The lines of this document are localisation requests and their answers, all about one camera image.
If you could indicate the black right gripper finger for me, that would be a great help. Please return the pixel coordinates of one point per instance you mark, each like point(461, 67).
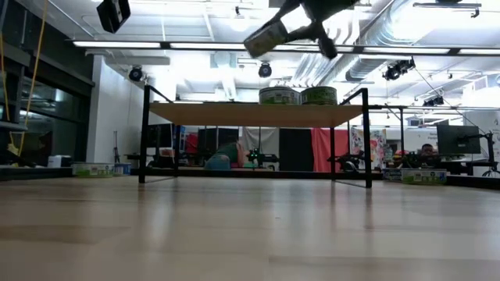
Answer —
point(293, 11)
point(316, 33)

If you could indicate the white green label seafood can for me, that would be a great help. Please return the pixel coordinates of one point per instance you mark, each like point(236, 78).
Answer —
point(423, 177)
point(279, 97)
point(265, 39)
point(93, 170)

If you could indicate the olive green seafood can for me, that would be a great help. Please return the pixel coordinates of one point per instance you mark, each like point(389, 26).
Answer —
point(318, 102)
point(318, 93)

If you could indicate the black background robot arm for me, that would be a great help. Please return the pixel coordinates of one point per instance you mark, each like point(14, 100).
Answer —
point(406, 158)
point(261, 157)
point(347, 164)

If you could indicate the wooden shelf black metal legs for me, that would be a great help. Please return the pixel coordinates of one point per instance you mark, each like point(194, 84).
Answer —
point(254, 115)

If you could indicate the white round pendant lamp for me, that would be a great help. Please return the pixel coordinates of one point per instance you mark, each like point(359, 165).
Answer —
point(239, 22)

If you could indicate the overhead LED light bar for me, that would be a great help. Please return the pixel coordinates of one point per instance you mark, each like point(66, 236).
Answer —
point(213, 46)

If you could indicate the black track light cluster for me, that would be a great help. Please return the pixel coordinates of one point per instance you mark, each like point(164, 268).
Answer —
point(396, 70)

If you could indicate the grey hanging cloth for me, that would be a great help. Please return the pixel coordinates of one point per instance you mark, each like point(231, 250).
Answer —
point(269, 138)

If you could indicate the red curtain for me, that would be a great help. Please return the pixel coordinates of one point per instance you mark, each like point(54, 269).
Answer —
point(321, 150)

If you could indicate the black curtain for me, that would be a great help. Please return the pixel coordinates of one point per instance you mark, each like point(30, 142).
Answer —
point(295, 150)

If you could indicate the colourful printed poster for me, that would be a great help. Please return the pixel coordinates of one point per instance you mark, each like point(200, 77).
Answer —
point(377, 136)

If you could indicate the black display screen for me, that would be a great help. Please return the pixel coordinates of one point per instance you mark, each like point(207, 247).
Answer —
point(158, 136)

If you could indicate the black ceiling spotlight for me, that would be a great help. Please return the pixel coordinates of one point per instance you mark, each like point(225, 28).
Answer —
point(433, 101)

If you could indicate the black tripod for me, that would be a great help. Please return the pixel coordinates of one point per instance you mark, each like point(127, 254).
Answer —
point(116, 154)

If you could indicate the black partition panel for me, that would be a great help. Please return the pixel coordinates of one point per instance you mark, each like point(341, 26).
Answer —
point(211, 136)

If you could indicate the person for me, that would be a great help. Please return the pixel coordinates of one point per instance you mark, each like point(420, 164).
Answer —
point(427, 149)
point(226, 154)

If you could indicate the white box device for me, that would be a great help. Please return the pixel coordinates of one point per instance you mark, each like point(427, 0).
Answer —
point(60, 161)

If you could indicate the black computer monitor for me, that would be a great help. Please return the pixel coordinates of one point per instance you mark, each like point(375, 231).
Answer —
point(459, 139)

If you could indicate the silver ventilation duct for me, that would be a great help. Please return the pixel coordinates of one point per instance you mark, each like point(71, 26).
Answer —
point(363, 68)

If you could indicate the black background metal frame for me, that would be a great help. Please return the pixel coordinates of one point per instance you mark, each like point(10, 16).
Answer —
point(402, 132)

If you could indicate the black table edge rail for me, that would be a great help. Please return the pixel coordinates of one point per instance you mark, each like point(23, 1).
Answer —
point(304, 175)

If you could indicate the small black ceiling camera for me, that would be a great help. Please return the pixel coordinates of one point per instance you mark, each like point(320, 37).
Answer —
point(475, 13)

